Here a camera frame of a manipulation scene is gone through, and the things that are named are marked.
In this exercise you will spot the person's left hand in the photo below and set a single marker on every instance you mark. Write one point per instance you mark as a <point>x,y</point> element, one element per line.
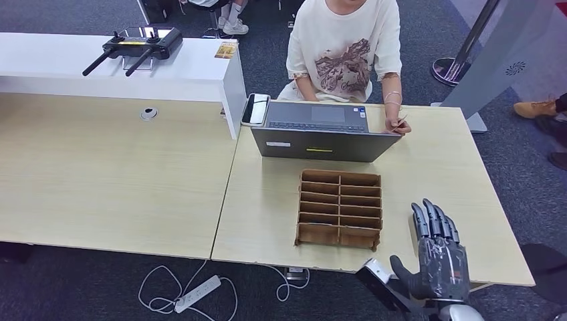
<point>392,126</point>

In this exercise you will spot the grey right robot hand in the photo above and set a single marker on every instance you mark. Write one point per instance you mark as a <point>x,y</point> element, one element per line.
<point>443,270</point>

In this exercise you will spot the yellow-brown hotel card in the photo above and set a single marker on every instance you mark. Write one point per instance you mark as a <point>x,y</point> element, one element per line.
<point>401,121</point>
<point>226,50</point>

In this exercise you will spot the person's left forearm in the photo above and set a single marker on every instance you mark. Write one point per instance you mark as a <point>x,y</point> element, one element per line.
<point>392,84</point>

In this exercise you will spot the person's right forearm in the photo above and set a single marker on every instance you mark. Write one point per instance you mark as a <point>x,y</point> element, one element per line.
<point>306,86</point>

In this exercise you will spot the grey laptop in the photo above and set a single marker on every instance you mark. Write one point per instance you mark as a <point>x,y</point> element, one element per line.
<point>323,148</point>

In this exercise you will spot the brown cardboard compartment organizer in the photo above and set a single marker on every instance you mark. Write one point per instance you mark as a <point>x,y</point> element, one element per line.
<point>339,208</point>

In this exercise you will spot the grey standing kiosk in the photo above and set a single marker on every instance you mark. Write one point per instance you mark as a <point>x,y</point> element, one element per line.
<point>505,53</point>

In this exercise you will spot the black smartphone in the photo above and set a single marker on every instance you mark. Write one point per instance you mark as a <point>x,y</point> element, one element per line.
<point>255,110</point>

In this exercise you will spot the grey power adapter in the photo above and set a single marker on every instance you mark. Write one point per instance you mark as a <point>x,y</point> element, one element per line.
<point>296,274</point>

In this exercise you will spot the white reception counter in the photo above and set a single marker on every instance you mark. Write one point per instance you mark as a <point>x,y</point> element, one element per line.
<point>190,74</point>

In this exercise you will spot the black office chair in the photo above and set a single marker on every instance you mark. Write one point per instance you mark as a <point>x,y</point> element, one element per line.
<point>212,5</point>

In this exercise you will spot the white power strip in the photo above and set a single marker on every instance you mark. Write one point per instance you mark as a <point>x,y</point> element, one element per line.
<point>197,294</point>

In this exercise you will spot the black remote controller with antennas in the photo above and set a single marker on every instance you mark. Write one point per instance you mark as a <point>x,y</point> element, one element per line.
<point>146,43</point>

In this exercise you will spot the black cabinet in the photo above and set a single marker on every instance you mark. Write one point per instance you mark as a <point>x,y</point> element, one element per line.
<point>157,11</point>

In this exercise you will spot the black desk foot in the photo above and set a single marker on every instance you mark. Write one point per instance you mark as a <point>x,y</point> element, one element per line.
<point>13,253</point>

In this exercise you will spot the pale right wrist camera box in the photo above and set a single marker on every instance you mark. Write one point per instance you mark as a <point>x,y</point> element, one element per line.
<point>376,270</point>

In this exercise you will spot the metal stanchion post with base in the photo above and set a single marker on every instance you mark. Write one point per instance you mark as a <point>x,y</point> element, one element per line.
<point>447,71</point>

